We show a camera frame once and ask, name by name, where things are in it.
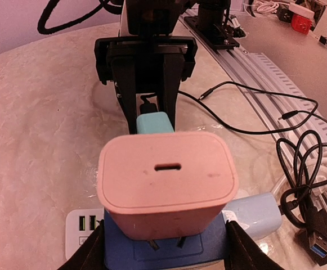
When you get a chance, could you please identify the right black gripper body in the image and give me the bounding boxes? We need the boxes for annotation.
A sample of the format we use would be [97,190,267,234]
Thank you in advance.
[94,36,198,85]

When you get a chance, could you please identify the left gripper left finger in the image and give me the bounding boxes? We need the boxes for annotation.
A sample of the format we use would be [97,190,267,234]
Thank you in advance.
[58,222,106,270]

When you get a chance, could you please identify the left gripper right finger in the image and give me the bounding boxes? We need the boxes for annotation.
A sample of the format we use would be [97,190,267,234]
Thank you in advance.
[225,221,283,270]

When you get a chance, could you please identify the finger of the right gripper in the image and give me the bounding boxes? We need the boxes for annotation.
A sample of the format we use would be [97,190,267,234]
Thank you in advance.
[159,54,185,128]
[111,56,137,134]

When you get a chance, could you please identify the dark blue cube socket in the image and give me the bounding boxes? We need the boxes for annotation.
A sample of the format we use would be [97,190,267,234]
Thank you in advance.
[104,212,229,269]

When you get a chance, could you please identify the white power strip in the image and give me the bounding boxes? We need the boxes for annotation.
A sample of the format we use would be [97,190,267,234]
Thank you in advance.
[65,208,104,260]

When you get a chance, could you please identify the light blue plug adapter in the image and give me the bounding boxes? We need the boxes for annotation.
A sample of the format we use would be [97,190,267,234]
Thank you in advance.
[222,192,282,240]

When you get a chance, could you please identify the teal plug adapter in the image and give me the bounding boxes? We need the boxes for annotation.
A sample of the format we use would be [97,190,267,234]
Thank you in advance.
[136,112,174,134]

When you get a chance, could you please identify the pink plug adapter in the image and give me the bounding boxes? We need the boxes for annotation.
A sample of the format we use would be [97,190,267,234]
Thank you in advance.
[97,132,239,240]

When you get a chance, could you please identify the black USB cable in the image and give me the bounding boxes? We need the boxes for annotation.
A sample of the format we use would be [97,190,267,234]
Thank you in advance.
[275,129,327,267]

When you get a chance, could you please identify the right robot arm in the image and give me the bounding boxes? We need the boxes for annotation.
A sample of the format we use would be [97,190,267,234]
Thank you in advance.
[94,1,231,134]

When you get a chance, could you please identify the red box in background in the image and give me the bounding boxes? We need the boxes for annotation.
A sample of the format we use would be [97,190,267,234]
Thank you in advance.
[290,14,312,34]

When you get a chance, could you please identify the aluminium front rail frame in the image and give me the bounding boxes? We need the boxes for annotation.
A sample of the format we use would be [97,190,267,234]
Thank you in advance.
[177,12,327,157]

